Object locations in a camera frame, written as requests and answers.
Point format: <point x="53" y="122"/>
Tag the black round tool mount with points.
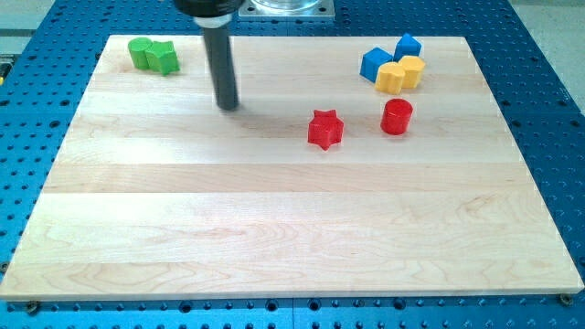
<point x="209" y="13"/>

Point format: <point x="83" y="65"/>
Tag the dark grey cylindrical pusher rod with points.
<point x="220" y="61"/>

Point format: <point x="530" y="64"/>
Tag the green star block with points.
<point x="161" y="57"/>

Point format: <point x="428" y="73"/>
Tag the red star block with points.
<point x="325" y="129"/>

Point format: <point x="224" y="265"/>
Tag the green cylinder block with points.
<point x="137" y="49"/>

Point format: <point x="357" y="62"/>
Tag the blue cube block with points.
<point x="371" y="61"/>

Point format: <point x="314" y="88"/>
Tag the light wooden board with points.
<point x="158" y="194"/>

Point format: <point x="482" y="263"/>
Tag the blue perforated metal table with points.
<point x="45" y="86"/>

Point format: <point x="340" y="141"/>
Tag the blue pentagon block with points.
<point x="407" y="46"/>

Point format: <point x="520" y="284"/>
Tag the red cylinder block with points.
<point x="396" y="116"/>

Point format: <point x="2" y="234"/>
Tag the yellow hexagon block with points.
<point x="413" y="67"/>

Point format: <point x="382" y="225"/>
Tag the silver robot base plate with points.
<point x="287" y="9"/>

